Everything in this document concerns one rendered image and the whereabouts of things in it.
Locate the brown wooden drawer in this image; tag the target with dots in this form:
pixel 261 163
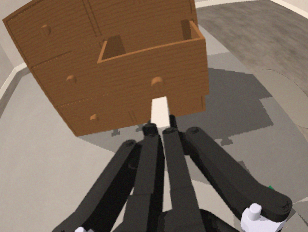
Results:
pixel 177 70
pixel 102 110
pixel 116 15
pixel 175 108
pixel 61 23
pixel 72 74

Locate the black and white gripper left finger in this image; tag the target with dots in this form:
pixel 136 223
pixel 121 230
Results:
pixel 102 205

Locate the brown wooden chest of drawers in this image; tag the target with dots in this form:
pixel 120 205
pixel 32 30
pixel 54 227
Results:
pixel 101 39

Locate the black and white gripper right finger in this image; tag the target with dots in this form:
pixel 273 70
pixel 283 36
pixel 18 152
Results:
pixel 259 208

